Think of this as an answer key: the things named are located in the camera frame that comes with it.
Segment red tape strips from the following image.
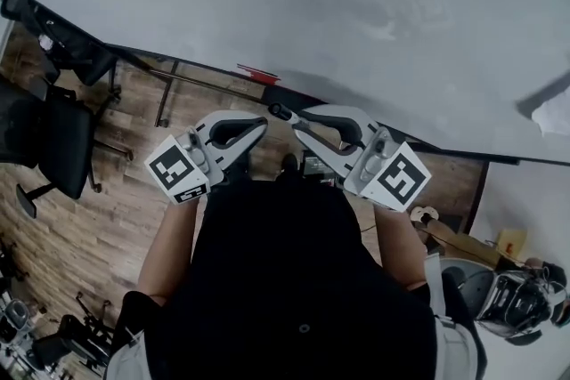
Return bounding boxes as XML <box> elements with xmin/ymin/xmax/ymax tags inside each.
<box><xmin>235</xmin><ymin>63</ymin><xmax>281</xmax><ymax>85</ymax></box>

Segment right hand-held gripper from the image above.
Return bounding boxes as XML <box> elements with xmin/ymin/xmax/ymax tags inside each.
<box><xmin>291</xmin><ymin>104</ymin><xmax>432</xmax><ymax>213</ymax></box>

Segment white marker with black cap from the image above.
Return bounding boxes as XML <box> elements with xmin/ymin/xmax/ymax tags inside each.
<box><xmin>268</xmin><ymin>101</ymin><xmax>313</xmax><ymax>129</ymax></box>

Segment person in dark shirt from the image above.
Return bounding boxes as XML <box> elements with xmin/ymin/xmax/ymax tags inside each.
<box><xmin>119</xmin><ymin>164</ymin><xmax>440</xmax><ymax>380</ymax></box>

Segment grey shoulder strap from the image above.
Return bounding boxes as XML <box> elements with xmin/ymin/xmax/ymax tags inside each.
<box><xmin>422</xmin><ymin>255</ymin><xmax>489</xmax><ymax>380</ymax></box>
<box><xmin>106</xmin><ymin>333</ymin><xmax>149</xmax><ymax>380</ymax></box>

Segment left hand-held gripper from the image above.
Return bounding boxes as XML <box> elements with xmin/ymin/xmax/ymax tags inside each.
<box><xmin>144</xmin><ymin>109</ymin><xmax>268</xmax><ymax>206</ymax></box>

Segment yellow paper pad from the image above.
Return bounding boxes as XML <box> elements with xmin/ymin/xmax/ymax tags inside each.
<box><xmin>498</xmin><ymin>229</ymin><xmax>527</xmax><ymax>257</ymax></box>

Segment crumpled white paper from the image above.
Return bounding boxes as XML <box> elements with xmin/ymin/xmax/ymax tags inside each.
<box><xmin>532</xmin><ymin>91</ymin><xmax>570</xmax><ymax>138</ymax></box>

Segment person's left forearm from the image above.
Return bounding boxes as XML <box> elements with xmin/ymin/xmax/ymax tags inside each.
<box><xmin>137</xmin><ymin>194</ymin><xmax>200</xmax><ymax>303</ymax></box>

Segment person's right forearm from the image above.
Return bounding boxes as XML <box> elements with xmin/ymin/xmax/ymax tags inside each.
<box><xmin>371</xmin><ymin>202</ymin><xmax>429</xmax><ymax>291</ymax></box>

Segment black swivel chair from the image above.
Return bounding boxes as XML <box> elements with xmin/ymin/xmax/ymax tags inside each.
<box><xmin>33</xmin><ymin>291</ymin><xmax>118</xmax><ymax>371</ymax></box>

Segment black bag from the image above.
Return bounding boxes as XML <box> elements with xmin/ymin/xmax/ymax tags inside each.
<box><xmin>26</xmin><ymin>20</ymin><xmax>118</xmax><ymax>86</ymax></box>

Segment black display device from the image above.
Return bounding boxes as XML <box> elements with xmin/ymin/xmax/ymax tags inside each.
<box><xmin>302</xmin><ymin>150</ymin><xmax>336</xmax><ymax>182</ymax></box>

